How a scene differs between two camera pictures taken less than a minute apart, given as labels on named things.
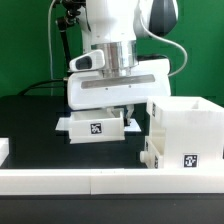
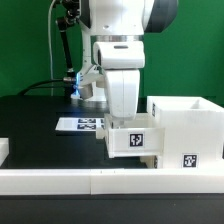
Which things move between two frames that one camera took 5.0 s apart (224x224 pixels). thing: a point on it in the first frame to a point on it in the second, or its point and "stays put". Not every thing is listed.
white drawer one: (96, 126) to (133, 138)
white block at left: (4, 149) stays put
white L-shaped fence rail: (125, 181) stays put
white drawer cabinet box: (192, 128) stays put
